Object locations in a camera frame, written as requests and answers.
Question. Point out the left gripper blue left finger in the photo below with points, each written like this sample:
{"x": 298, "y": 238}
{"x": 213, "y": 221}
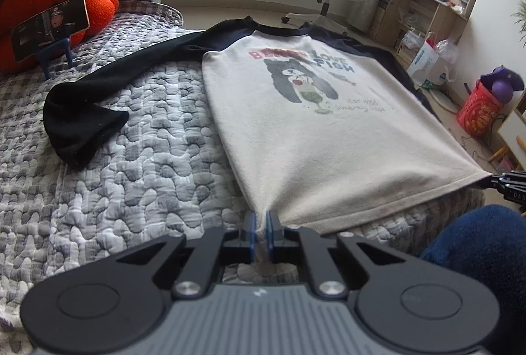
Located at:
{"x": 249, "y": 236}

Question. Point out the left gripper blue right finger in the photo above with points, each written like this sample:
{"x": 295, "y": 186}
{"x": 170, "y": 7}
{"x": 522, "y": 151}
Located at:
{"x": 274, "y": 235}

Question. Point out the cream black raglan sweatshirt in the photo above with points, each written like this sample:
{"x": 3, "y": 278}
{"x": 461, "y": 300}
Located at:
{"x": 328, "y": 132}

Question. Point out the blue trouser leg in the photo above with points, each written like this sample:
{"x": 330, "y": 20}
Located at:
{"x": 488, "y": 244}

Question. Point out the grey checked quilted bedcover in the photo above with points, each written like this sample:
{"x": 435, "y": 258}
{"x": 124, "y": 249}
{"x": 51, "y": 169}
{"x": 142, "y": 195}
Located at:
{"x": 41, "y": 237}

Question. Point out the purple plush toy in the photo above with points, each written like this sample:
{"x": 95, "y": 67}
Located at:
{"x": 502, "y": 83}

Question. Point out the blue stool phone stand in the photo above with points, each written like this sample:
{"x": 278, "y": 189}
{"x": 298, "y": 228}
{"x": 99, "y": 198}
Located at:
{"x": 55, "y": 49}

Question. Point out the smartphone playing video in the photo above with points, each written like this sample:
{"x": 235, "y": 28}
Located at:
{"x": 58, "y": 22}

